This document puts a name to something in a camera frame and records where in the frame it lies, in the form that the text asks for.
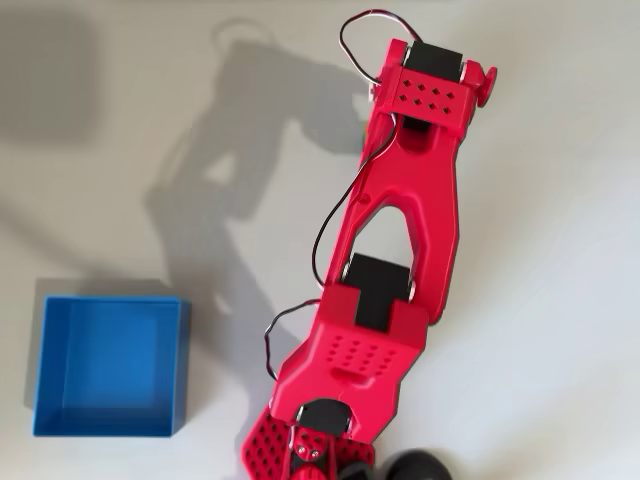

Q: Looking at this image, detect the blue box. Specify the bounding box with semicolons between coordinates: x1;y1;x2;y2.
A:
32;294;194;438

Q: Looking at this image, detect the black round base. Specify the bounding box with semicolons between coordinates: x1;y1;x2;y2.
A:
383;448;454;480

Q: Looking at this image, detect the forearm servo cable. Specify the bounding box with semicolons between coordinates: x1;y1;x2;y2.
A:
312;119;401;287

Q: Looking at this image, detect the upper arm servo cable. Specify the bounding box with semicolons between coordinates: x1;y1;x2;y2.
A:
263;298;324;382

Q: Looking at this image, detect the wrist servo cable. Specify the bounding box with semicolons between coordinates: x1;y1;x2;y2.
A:
338;8;422;87

